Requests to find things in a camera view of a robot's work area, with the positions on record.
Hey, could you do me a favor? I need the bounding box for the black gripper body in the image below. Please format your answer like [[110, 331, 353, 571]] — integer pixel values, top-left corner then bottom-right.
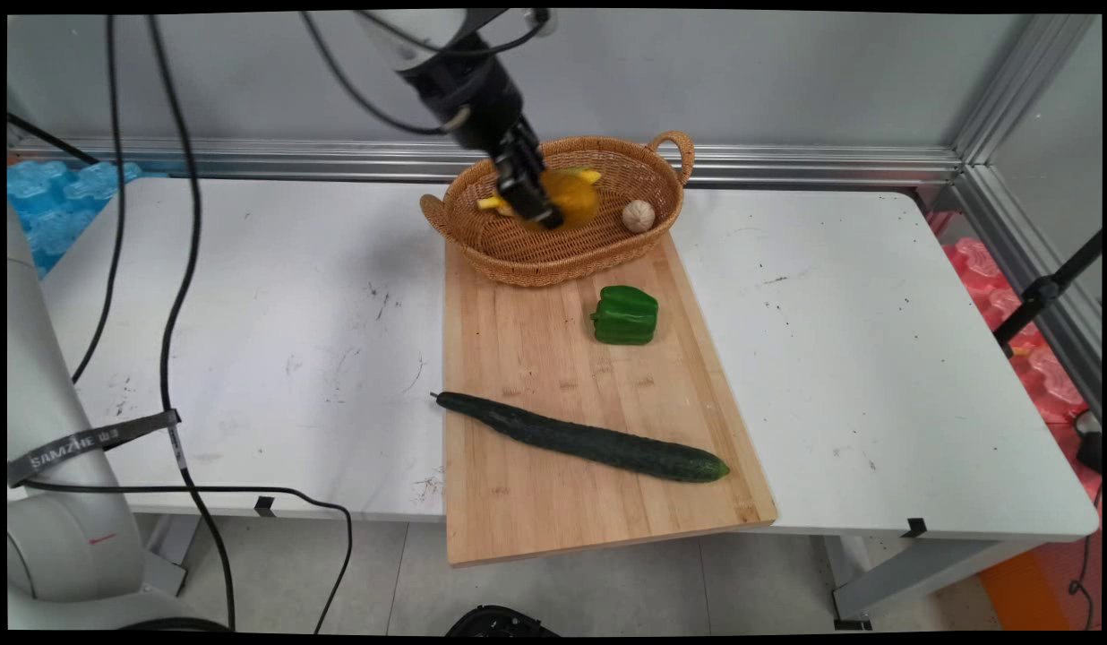
[[399, 56, 542, 167]]

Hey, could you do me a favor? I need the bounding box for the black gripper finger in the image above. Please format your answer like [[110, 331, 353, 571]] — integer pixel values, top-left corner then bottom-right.
[[514, 120, 551, 178], [493, 150, 565, 230]]

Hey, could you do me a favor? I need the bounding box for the yellow corn cob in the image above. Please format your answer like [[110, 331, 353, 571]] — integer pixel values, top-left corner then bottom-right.
[[477, 167, 603, 219]]

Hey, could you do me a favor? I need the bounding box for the woven wicker basket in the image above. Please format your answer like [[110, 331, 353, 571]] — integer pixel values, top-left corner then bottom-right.
[[420, 132, 696, 288]]

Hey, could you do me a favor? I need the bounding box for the green bell pepper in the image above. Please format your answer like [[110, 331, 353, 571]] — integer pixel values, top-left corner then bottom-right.
[[592, 285, 660, 346]]

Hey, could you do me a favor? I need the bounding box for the wooden cutting board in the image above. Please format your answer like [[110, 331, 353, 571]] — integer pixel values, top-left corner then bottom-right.
[[442, 228, 778, 567]]

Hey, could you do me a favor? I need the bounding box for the long dark green cucumber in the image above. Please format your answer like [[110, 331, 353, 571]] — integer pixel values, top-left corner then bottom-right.
[[431, 391, 732, 485]]

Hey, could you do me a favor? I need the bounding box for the black round floor object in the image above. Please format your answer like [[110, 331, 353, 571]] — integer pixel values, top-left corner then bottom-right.
[[445, 605, 561, 638]]

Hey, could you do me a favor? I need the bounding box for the blue foam mat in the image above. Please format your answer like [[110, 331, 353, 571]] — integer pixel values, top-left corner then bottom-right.
[[7, 159, 144, 280]]

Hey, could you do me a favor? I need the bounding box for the grey table leg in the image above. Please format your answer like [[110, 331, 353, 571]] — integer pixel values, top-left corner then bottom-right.
[[144, 513, 202, 598], [829, 536, 1049, 630]]

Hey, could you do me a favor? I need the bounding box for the black tripod stand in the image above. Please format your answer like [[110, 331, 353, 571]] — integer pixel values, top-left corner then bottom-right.
[[992, 230, 1103, 357]]

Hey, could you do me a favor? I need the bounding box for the red foam mat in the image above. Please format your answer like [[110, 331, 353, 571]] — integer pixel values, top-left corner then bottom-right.
[[941, 236, 1103, 504]]

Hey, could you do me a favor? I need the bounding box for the small black device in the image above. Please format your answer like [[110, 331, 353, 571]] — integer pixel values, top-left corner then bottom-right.
[[1074, 410, 1103, 477]]

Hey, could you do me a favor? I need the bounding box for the orange floor panel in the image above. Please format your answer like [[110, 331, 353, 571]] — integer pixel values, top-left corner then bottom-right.
[[977, 545, 1103, 633]]

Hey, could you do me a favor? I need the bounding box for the black camera cable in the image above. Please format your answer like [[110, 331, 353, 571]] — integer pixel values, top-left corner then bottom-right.
[[355, 9, 554, 62]]

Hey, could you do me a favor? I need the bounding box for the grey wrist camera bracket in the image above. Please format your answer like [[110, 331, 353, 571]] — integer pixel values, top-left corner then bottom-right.
[[455, 9, 559, 41]]

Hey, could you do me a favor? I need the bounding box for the horizontal aluminium frame rail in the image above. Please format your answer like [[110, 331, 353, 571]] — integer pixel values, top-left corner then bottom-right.
[[7, 136, 966, 190]]

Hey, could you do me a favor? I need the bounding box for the long black cable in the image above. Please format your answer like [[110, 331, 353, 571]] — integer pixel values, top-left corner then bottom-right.
[[71, 13, 128, 386], [147, 13, 237, 632]]

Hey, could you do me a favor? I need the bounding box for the black cable looping over floor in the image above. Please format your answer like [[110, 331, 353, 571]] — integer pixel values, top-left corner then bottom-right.
[[21, 479, 354, 634]]

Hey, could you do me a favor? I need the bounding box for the short black cable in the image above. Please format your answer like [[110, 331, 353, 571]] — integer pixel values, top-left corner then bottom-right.
[[7, 111, 99, 166]]

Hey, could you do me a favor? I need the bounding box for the side aluminium frame rail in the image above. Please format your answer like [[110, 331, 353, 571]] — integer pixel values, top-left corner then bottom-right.
[[952, 164, 1103, 415]]

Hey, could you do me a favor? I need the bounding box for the upright aluminium frame post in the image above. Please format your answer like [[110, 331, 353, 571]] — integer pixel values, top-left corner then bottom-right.
[[952, 13, 1101, 164]]

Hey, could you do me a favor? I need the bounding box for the black velcro strap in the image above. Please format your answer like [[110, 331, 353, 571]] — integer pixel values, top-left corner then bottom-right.
[[7, 408, 184, 490]]

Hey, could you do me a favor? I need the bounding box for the thin black floor cable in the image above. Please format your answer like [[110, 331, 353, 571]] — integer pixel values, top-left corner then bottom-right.
[[1068, 484, 1103, 630]]

